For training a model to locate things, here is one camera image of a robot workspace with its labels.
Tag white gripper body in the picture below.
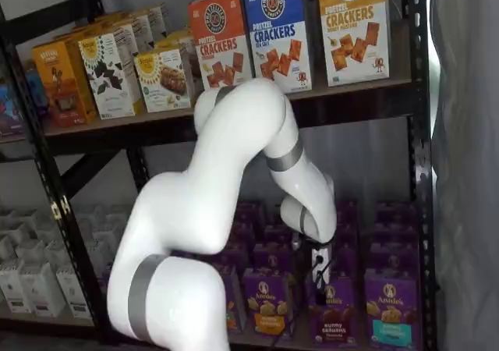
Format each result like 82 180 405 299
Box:
310 243 335 290

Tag purple Annie's box brown label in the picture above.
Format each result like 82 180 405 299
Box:
337 199 359 225
331 245 360 280
306 275 360 345
334 222 359 249

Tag purple Annie's box yellow-orange label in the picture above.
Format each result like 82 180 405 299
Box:
241 267 294 337
261 222 294 246
252 243 293 271

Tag purple Annie's box teal label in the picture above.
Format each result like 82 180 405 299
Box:
364 268 421 349
374 200 418 225
366 243 419 274
370 221 419 247

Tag purple Annie's box green label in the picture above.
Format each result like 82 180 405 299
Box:
222 265 248 333
235 201 270 225

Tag black metal shelf rack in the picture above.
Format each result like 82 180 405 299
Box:
0 0 437 351

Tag blue pretzel crackers box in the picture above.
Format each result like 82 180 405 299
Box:
241 0 315 94

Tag yellow pretzel crackers box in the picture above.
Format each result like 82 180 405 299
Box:
316 0 391 88

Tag white carton box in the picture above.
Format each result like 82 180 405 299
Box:
55 264 94 321
42 239 76 268
76 206 129 268
19 262 66 317
0 267 31 314
15 239 51 267

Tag yellow Simple Mills bar box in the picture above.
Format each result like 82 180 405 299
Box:
154 29 196 55
133 48 195 113

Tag white Sweet Thins chocolate box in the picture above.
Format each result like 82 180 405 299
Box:
123 13 156 52
147 3 171 36
77 26 137 120

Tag orange Simple Mills box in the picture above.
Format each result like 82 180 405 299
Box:
52 17 118 44
31 38 97 128

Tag blue and purple snack box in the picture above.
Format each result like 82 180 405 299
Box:
0 77 25 140

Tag white curtain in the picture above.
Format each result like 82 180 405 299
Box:
430 0 499 351

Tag white carton boxes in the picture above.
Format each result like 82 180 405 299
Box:
0 130 97 328

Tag blue snack bag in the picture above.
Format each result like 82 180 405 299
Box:
23 60 50 112

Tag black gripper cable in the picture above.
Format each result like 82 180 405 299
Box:
313 252 333 289

